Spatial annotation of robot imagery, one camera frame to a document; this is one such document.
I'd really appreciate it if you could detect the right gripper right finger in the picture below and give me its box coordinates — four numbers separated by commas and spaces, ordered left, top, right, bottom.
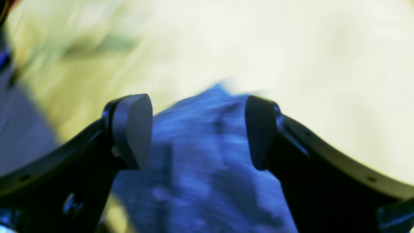
245, 95, 414, 233

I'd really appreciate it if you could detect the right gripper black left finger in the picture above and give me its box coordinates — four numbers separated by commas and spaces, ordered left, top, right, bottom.
0, 94, 153, 233

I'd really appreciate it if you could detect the grey long-sleeve T-shirt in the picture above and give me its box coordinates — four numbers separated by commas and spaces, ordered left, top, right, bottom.
113, 84, 297, 233

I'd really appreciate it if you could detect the yellow table cloth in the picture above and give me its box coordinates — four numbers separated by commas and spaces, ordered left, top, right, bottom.
5, 0, 413, 233

